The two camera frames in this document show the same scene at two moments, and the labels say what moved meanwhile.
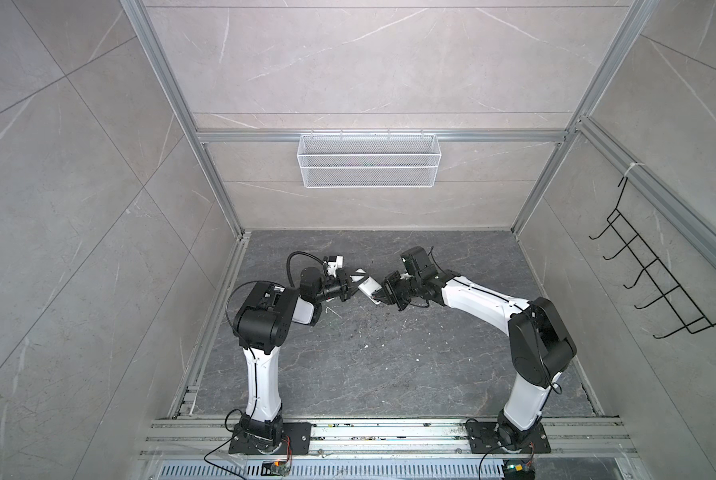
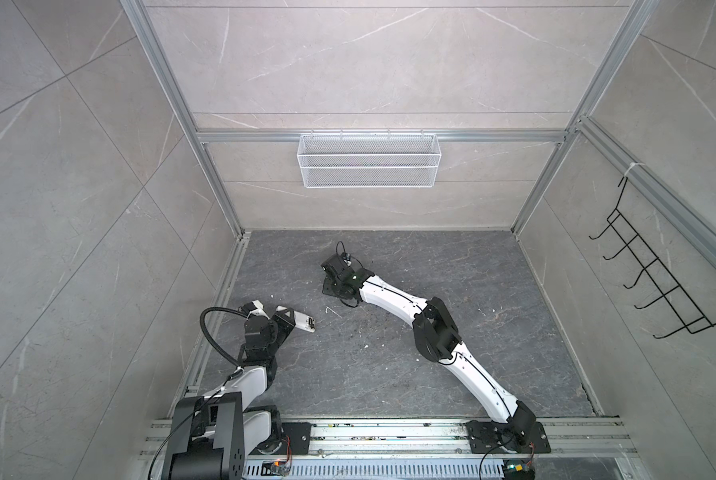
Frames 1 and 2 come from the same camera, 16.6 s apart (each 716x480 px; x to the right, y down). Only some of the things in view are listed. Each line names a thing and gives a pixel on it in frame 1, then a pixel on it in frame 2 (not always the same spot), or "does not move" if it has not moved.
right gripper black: [388, 290] -> [327, 287]
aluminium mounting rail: [209, 438] does not move
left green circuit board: [276, 468] does not move
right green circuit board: [518, 469] does not move
